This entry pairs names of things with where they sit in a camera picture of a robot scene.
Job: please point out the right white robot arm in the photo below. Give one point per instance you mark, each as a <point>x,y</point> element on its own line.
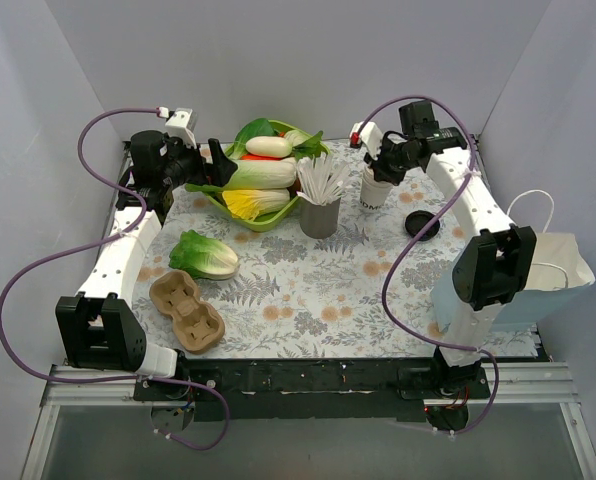
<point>495,262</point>

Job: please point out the white wrapped straws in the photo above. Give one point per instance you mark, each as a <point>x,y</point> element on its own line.
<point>323,181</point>

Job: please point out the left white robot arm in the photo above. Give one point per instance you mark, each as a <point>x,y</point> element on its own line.
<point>97,325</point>

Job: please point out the black coffee lid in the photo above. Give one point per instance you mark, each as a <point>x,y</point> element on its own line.
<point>417,220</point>

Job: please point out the white radish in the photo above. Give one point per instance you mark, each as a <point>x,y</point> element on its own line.
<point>269,146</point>

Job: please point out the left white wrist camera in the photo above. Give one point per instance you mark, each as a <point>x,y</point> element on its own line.
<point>180,123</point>

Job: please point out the stacked white paper cup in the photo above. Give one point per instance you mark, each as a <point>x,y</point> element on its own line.
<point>373,197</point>

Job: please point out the green bok choy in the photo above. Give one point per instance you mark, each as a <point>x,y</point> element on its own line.
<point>255,128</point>

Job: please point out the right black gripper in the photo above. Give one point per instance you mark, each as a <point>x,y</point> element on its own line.
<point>379,163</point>

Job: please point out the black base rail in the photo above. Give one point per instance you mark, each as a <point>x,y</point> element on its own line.
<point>315,388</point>

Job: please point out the brown pulp cup carrier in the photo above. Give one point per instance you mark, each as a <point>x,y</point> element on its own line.
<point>196,324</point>

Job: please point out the white paper bag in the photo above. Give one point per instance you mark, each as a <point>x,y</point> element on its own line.
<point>558,273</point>

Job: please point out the green plastic basket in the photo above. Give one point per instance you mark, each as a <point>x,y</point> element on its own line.
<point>267,222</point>

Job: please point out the long green napa cabbage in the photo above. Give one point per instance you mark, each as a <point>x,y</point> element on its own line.
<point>255,175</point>

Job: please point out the small bok choy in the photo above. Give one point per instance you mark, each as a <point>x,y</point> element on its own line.
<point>304,145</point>

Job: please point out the grey straw holder cup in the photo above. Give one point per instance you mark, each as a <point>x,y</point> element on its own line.
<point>318,221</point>

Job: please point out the floral table mat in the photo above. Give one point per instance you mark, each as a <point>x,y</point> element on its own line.
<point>362,292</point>

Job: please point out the yellow napa cabbage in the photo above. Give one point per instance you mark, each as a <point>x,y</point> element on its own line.
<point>249,204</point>

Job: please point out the orange carrot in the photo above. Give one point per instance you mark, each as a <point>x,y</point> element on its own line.
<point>253,157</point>

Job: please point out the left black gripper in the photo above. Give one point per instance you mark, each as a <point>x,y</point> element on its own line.
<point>210,161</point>

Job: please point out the white paper coffee cup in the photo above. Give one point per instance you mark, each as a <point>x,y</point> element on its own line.
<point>369,183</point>

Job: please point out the aluminium frame rail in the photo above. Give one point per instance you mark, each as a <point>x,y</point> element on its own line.
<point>83,429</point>

